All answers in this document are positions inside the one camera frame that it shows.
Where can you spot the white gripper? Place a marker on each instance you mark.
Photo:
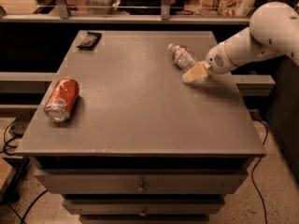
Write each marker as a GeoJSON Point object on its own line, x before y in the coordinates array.
{"type": "Point", "coordinates": [217, 59]}

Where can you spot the clear plastic water bottle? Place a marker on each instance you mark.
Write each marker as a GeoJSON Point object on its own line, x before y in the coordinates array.
{"type": "Point", "coordinates": [182, 57]}

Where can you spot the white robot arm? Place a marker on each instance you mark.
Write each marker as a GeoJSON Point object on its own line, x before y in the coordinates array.
{"type": "Point", "coordinates": [273, 31]}

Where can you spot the red coke can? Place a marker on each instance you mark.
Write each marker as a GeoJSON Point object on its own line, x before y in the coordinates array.
{"type": "Point", "coordinates": [62, 100]}

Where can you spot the black bag behind glass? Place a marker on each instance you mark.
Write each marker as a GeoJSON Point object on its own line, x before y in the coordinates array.
{"type": "Point", "coordinates": [149, 7]}

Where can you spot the grey drawer cabinet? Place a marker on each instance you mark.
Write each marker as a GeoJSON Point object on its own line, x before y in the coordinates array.
{"type": "Point", "coordinates": [136, 120]}

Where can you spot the top drawer knob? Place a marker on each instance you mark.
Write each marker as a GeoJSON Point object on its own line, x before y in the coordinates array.
{"type": "Point", "coordinates": [142, 188]}

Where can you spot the drawer knob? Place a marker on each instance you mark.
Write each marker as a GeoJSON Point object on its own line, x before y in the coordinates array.
{"type": "Point", "coordinates": [142, 188]}
{"type": "Point", "coordinates": [143, 212]}

